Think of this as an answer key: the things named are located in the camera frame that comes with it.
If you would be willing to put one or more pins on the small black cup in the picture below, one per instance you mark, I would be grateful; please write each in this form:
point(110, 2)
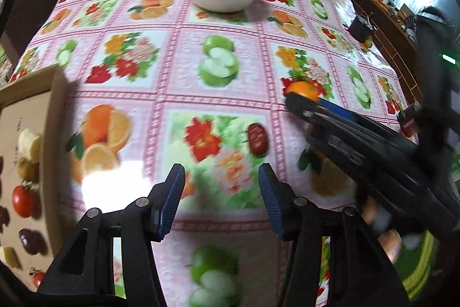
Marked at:
point(361, 28)

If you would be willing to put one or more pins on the dark jar red label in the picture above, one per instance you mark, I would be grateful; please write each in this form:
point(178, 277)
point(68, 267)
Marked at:
point(407, 120)

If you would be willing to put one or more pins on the pale banana chunk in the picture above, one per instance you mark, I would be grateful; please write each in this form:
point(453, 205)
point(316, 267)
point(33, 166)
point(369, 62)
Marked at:
point(29, 144)
point(8, 257)

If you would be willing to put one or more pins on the red tomato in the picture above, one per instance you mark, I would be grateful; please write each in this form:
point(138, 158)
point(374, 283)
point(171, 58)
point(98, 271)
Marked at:
point(24, 200)
point(36, 276)

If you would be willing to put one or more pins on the brown cardboard tray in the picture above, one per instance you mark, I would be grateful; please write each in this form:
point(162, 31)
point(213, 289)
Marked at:
point(31, 119)

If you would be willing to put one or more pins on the wooden cabinet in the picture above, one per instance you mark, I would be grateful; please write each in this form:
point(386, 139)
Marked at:
point(377, 15)

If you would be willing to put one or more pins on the orange mandarin with leaf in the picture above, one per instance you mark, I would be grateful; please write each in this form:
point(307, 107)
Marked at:
point(304, 89)

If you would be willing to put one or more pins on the floral fruit print tablecloth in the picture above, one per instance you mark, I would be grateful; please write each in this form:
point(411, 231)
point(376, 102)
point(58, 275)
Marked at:
point(159, 82)

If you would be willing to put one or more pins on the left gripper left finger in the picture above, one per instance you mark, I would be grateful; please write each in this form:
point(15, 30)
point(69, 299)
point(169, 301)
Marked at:
point(164, 198)

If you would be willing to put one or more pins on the right hand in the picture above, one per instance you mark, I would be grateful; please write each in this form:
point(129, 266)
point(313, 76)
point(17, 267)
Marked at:
point(379, 221)

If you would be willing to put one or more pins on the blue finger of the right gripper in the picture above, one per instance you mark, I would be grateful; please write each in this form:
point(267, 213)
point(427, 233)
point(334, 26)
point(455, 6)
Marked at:
point(338, 110)
point(315, 114)

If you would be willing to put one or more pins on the red tomato on table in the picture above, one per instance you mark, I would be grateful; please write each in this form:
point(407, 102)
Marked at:
point(36, 276)

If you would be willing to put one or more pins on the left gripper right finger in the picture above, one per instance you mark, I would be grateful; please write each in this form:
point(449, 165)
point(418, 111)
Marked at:
point(278, 199)

